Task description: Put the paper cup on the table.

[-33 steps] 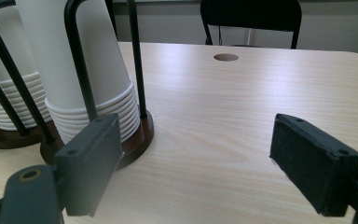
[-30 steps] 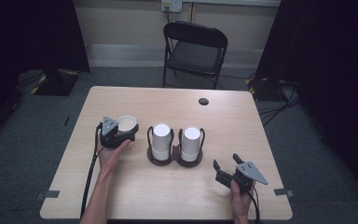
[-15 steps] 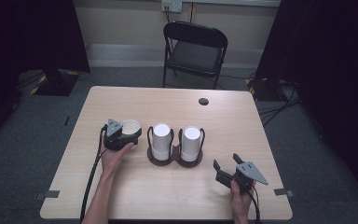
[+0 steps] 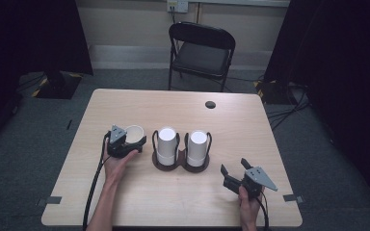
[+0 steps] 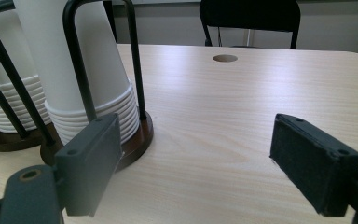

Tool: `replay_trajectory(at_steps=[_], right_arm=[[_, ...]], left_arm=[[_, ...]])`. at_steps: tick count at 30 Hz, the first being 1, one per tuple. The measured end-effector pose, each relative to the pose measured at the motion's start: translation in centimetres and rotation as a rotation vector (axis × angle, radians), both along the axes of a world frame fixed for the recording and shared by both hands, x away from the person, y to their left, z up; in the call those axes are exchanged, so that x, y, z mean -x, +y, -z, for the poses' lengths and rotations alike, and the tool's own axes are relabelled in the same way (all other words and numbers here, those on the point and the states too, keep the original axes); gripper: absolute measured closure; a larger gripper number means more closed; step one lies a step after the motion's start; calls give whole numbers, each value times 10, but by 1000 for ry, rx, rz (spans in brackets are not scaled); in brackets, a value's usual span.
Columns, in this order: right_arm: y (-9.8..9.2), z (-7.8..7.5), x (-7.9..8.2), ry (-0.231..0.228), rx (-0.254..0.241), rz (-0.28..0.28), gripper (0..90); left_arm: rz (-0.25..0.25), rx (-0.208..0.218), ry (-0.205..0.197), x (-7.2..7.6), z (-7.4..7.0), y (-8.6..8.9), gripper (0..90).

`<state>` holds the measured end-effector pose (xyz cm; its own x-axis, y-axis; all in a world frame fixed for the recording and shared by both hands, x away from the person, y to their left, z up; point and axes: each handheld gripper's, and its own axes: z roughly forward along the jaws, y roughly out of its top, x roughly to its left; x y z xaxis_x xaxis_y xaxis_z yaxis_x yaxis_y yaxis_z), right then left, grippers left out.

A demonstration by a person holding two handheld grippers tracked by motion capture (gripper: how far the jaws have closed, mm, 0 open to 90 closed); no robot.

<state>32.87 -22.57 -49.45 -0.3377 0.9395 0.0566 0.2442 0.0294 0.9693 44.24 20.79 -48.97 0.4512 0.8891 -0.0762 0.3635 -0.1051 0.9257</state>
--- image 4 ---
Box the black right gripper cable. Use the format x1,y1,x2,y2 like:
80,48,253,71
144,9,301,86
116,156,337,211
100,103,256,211
258,192,270,231

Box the person's left hand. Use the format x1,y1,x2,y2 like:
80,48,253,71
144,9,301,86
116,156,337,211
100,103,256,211
101,148,140,186

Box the single white paper cup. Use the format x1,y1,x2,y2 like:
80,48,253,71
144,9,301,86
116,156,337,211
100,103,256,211
123,124,145,145

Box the person's right hand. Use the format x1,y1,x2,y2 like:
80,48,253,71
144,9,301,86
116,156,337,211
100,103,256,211
237,185,265,222

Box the white wall outlet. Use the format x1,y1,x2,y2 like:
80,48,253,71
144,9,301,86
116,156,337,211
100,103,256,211
166,0,190,13

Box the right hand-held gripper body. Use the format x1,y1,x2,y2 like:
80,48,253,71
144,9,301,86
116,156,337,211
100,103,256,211
222,166,279,200

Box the black stand base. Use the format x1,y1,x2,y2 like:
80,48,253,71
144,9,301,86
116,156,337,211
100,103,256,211
33,70,83,100
253,78,292,105

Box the grey tape strip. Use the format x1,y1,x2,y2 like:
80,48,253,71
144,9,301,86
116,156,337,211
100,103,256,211
36,195,63,207
282,193,304,204

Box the black curtain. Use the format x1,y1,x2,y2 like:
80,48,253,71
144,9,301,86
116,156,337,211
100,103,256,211
263,0,370,206
0,0,94,152

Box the black wire cup holder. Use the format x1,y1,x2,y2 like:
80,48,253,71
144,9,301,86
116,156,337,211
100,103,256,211
150,129,214,174

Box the black floor cables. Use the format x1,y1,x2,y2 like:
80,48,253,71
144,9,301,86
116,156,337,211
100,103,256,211
266,83,312,129

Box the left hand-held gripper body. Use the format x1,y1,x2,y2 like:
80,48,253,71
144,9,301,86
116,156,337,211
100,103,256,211
106,124,144,159

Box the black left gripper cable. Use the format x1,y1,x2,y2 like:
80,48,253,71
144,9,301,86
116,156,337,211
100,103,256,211
82,130,112,231

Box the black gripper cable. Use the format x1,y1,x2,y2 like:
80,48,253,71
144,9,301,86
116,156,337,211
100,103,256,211
258,192,270,231
82,130,112,231

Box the black folding chair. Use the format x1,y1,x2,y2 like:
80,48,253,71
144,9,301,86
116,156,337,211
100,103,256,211
168,21,237,94

